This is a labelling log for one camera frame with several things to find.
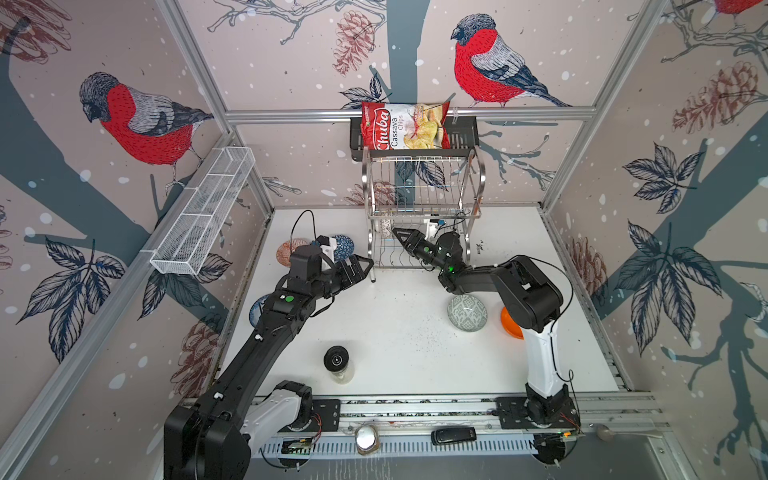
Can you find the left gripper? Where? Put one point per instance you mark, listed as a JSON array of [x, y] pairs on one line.
[[346, 273]]

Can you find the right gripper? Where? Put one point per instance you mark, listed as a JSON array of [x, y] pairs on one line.
[[416, 241]]

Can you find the white brown lattice bowl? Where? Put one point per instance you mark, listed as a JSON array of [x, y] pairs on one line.
[[383, 227]]

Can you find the steel two-tier dish rack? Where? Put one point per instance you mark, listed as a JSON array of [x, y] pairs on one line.
[[410, 186]]

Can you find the green patterned bowl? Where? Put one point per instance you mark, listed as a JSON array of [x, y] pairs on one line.
[[467, 313]]

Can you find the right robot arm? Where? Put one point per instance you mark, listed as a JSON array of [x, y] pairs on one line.
[[533, 302]]

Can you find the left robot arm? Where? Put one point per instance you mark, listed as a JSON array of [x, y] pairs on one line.
[[214, 438]]

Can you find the dark blue patterned bowl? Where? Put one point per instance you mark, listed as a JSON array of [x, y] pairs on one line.
[[344, 247]]

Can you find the red patterned bowl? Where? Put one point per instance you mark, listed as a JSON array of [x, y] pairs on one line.
[[284, 252]]

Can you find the black lidded glass jar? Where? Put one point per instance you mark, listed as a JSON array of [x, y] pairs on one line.
[[338, 363]]

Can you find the blue floral bowl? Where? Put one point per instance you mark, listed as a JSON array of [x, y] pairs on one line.
[[256, 310]]

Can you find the red cassava chips bag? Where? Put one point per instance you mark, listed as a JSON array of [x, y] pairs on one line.
[[393, 126]]

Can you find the orange plastic bowl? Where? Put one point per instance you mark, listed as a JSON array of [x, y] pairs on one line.
[[509, 325]]

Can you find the round silver object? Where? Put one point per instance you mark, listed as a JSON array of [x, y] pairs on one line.
[[367, 439]]

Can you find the black remote device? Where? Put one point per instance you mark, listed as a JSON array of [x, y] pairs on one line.
[[453, 435]]

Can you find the black wall basket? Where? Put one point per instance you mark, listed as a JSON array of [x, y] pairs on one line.
[[462, 133]]

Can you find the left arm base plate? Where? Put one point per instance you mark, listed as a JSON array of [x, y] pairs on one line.
[[325, 418]]

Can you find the white wire wall basket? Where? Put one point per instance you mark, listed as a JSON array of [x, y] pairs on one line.
[[192, 236]]

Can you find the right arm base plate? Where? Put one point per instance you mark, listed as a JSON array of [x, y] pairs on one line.
[[513, 414]]

